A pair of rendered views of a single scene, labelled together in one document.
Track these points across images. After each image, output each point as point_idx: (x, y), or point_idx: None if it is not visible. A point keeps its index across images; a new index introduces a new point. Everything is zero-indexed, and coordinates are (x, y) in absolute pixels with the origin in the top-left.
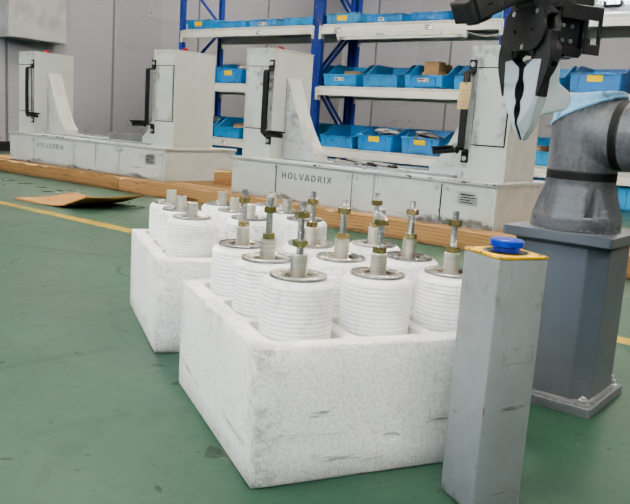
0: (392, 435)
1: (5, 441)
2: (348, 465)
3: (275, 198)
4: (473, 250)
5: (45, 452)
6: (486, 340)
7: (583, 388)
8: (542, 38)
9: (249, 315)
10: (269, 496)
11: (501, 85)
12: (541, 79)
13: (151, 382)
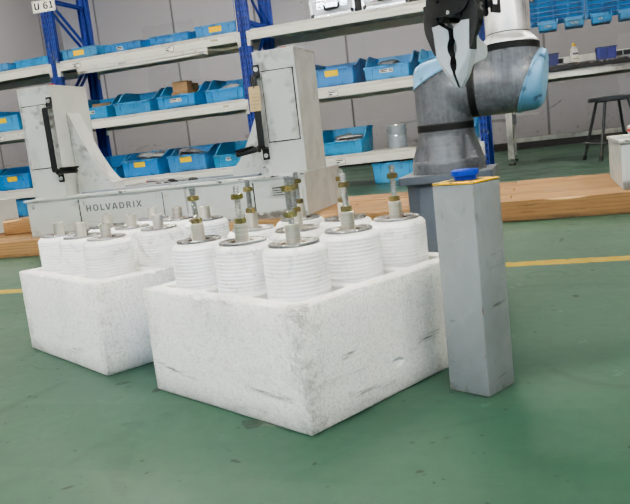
0: (397, 361)
1: (48, 476)
2: (374, 394)
3: (156, 211)
4: (442, 184)
5: (99, 471)
6: (473, 252)
7: None
8: (467, 2)
9: (245, 294)
10: (331, 435)
11: (432, 47)
12: (473, 34)
13: (132, 396)
